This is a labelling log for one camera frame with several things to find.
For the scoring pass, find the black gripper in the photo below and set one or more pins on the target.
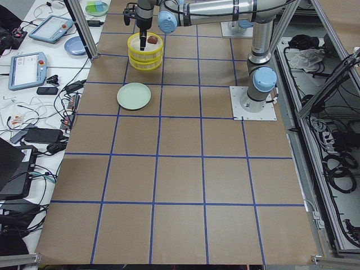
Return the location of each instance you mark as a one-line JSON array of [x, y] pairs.
[[143, 23]]

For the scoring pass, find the brown bun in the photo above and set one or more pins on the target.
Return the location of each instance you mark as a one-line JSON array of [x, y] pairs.
[[152, 39]]

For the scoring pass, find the yellow steamer basket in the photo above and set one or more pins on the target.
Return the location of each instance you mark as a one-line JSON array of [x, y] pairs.
[[147, 65], [151, 51]]

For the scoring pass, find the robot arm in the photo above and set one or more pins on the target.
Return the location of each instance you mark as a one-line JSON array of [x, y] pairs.
[[173, 14], [244, 24]]

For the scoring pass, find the black power adapter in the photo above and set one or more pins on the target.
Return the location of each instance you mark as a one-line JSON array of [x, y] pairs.
[[94, 23]]

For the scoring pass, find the green bowl with sponges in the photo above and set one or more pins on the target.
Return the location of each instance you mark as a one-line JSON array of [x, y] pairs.
[[96, 8]]

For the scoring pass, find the light green plate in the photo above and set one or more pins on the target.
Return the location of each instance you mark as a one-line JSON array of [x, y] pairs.
[[133, 96]]

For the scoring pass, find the blue plate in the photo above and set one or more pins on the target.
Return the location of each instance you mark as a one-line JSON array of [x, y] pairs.
[[74, 46]]

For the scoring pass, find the far teach pendant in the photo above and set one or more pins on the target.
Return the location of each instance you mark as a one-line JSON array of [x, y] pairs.
[[51, 29]]

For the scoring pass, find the teach pendant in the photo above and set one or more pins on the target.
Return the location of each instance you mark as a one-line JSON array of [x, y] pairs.
[[51, 29], [26, 71]]

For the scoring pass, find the near teach pendant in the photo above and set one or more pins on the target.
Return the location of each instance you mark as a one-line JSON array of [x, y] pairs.
[[26, 71]]

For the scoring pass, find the black power brick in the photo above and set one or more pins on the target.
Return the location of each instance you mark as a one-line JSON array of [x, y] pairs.
[[43, 135]]

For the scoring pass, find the black laptop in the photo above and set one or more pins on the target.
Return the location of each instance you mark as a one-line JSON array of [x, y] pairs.
[[17, 163]]

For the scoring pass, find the aluminium frame post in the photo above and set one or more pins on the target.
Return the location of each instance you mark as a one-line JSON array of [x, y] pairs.
[[76, 13]]

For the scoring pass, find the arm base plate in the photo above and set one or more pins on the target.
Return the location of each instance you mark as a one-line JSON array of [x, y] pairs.
[[243, 108], [232, 30]]

